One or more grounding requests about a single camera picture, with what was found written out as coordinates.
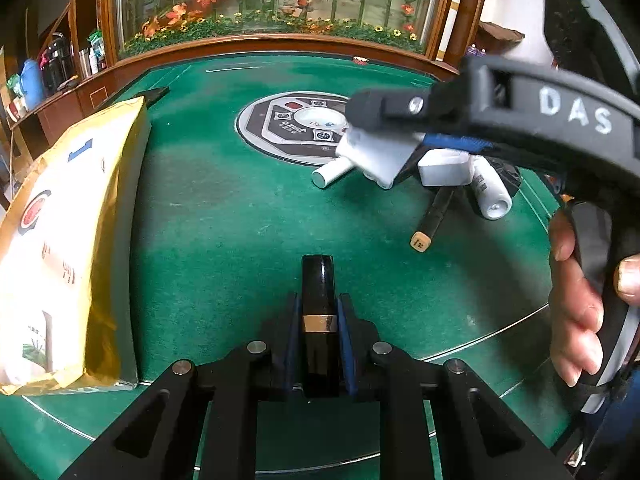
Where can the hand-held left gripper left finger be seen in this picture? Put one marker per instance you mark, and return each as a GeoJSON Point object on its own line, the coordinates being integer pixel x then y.
{"type": "Point", "coordinates": [295, 340]}

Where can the gold and white mailer bag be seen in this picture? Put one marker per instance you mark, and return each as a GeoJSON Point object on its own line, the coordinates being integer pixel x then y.
{"type": "Point", "coordinates": [65, 240]}

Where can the black marker pen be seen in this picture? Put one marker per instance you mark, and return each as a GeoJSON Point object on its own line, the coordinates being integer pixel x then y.
{"type": "Point", "coordinates": [432, 217]}

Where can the green packet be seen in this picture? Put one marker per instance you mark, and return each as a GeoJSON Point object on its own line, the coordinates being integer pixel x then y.
{"type": "Point", "coordinates": [96, 47]}

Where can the wooden basket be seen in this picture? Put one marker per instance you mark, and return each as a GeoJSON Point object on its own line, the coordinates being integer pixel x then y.
{"type": "Point", "coordinates": [500, 35]}

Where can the artificial flower glass display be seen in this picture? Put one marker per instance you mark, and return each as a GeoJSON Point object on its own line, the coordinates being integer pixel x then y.
{"type": "Point", "coordinates": [280, 5]}

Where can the black lipstick tube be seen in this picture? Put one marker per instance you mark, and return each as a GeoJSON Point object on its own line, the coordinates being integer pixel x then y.
{"type": "Point", "coordinates": [317, 285]}

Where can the white rectangular box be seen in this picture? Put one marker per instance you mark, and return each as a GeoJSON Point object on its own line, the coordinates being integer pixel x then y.
{"type": "Point", "coordinates": [375, 152]}

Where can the white cylindrical tube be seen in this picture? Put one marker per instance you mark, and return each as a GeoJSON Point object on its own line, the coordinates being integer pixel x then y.
{"type": "Point", "coordinates": [330, 174]}

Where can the black flat panel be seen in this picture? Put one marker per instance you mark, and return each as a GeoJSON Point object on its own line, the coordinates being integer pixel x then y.
{"type": "Point", "coordinates": [152, 95]}

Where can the person's right hand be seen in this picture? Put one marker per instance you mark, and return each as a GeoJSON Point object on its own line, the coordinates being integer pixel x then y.
{"type": "Point", "coordinates": [575, 320]}

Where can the silver flask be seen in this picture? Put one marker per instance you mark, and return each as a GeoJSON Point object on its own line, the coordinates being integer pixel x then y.
{"type": "Point", "coordinates": [82, 62]}

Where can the white plastic bottle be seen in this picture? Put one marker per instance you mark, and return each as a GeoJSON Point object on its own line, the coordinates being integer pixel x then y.
{"type": "Point", "coordinates": [490, 195]}

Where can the round table control panel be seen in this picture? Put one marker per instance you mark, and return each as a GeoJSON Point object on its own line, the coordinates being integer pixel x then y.
{"type": "Point", "coordinates": [280, 125]}

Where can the white power adapter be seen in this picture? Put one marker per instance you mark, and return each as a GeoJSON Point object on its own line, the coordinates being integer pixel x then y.
{"type": "Point", "coordinates": [442, 170]}

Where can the black object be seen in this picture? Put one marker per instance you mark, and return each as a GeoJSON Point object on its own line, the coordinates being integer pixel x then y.
{"type": "Point", "coordinates": [506, 175]}

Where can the blue thermos jug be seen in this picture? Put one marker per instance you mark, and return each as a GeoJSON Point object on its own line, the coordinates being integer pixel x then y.
{"type": "Point", "coordinates": [31, 85]}

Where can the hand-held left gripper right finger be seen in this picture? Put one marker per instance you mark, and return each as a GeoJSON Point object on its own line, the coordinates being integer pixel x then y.
{"type": "Point", "coordinates": [346, 345]}

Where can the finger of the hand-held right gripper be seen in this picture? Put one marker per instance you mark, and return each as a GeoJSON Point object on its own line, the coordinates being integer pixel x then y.
{"type": "Point", "coordinates": [450, 143]}
{"type": "Point", "coordinates": [380, 110]}

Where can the white rolled poster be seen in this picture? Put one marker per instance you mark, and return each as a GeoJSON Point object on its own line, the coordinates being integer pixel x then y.
{"type": "Point", "coordinates": [452, 15]}

